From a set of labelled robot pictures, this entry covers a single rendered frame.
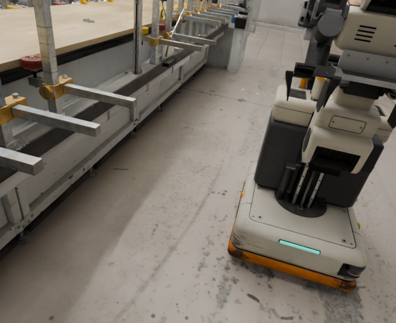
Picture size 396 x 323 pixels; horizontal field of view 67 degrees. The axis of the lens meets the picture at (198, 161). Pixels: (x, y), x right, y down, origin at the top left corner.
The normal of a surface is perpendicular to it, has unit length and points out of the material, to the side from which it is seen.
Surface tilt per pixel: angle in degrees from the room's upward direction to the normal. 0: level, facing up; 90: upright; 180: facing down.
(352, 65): 90
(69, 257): 0
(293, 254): 90
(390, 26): 98
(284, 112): 90
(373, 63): 90
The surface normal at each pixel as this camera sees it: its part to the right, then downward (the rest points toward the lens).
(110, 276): 0.13, -0.84
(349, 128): -0.28, 0.60
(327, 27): -0.18, 0.08
